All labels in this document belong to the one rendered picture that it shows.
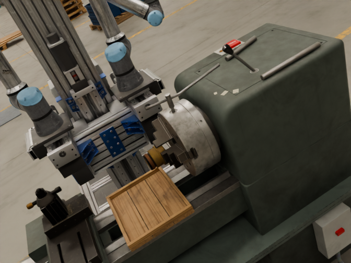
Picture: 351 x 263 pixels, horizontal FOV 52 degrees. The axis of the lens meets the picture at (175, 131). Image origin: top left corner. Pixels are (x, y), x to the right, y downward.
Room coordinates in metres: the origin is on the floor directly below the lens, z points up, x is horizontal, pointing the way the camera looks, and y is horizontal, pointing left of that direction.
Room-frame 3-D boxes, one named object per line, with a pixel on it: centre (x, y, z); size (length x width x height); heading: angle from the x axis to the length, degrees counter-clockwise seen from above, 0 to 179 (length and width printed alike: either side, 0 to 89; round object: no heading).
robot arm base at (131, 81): (1.91, 0.12, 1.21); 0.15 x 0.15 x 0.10
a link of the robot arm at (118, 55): (1.91, 0.12, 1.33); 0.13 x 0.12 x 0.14; 170
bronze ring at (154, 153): (1.27, 0.12, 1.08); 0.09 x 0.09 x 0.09; 13
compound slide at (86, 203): (1.25, 0.57, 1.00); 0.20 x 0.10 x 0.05; 102
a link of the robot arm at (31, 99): (1.81, 0.61, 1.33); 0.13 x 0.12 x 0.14; 33
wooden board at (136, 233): (1.24, 0.25, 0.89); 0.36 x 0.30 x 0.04; 12
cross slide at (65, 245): (1.18, 0.59, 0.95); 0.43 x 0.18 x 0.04; 12
